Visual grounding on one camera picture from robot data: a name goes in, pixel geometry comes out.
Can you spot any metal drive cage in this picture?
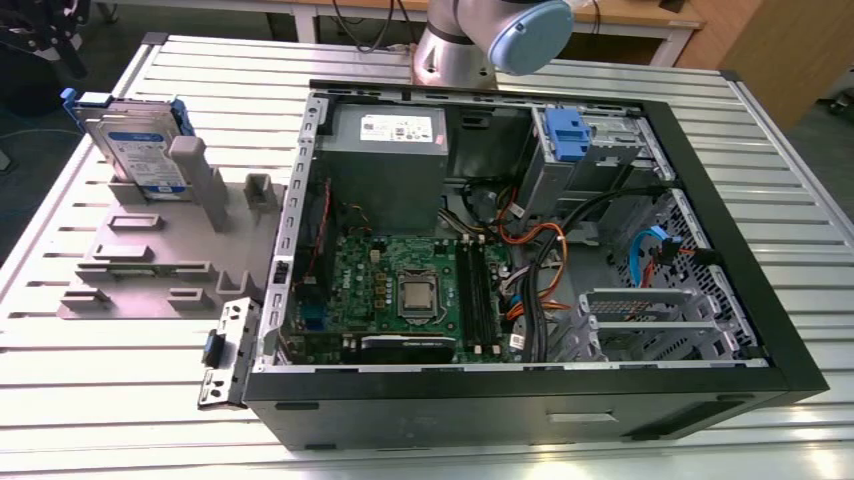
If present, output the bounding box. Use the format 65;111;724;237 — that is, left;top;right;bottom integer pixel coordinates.
519;104;673;229

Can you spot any CPU socket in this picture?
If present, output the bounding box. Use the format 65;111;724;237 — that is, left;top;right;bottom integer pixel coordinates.
390;268;448;325

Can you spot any blue SATA wire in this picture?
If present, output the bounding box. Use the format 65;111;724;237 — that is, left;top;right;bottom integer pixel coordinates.
625;223;672;291

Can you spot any black RAM slot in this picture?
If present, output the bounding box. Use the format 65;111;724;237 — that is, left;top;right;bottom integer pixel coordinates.
456;235;485;354
464;235;493;354

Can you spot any grey parts rack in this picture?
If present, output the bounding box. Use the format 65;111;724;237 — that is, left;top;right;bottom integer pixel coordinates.
57;137;292;321

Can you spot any wooden cabinet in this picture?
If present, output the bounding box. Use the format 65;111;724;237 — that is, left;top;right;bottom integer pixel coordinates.
716;0;854;132

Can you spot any grey power supply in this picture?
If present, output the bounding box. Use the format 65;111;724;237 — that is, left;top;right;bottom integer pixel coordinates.
312;102;454;236

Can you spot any metal expansion slot retainer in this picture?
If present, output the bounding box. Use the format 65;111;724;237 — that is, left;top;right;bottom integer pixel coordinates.
196;295;261;411

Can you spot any green motherboard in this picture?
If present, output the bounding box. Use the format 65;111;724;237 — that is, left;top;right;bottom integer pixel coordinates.
292;232;535;365

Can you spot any hard disk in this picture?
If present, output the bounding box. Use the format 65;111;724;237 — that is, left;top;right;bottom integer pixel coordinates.
58;88;194;204

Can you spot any black case fan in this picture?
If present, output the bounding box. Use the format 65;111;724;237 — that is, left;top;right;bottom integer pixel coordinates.
296;164;338;281

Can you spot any white frame desk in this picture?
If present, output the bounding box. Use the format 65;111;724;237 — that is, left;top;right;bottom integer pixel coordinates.
92;0;428;46

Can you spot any blue drive latch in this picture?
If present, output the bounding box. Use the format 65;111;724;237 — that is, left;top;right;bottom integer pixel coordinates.
543;108;593;164

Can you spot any silver CPU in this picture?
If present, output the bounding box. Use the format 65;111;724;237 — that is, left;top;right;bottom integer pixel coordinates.
397;284;436;309

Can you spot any black graphics card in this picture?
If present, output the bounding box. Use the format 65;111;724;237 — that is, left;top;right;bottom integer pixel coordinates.
282;327;461;366

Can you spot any orange wire bundle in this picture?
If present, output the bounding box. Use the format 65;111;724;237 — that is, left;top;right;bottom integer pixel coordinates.
496;222;575;321

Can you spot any grey ribbon wire bundle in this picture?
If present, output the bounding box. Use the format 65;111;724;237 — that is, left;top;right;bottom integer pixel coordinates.
499;264;535;294

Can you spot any black chair base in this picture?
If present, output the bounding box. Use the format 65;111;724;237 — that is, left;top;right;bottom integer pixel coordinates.
816;87;854;119

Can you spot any green RAM stick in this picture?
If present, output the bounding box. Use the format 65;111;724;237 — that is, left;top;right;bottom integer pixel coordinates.
78;267;181;279

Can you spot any red yellow black power wire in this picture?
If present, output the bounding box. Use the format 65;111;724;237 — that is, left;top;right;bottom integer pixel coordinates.
656;234;727;269

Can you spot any thick black cable bundle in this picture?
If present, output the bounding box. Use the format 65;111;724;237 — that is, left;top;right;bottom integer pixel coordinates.
516;183;672;362

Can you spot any metal disk bay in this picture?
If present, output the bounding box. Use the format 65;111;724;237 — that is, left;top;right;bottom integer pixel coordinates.
577;287;761;364

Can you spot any wooden desk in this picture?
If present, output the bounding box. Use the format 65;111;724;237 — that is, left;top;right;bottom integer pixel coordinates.
572;0;708;69

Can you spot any red twisted fan wire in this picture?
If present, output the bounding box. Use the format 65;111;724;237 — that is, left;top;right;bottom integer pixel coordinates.
317;177;334;254

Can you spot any yellow black wire bundle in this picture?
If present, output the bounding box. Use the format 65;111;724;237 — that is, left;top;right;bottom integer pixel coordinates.
436;208;501;237

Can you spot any black PC case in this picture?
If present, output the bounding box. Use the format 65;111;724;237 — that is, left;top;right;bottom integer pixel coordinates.
240;77;831;449

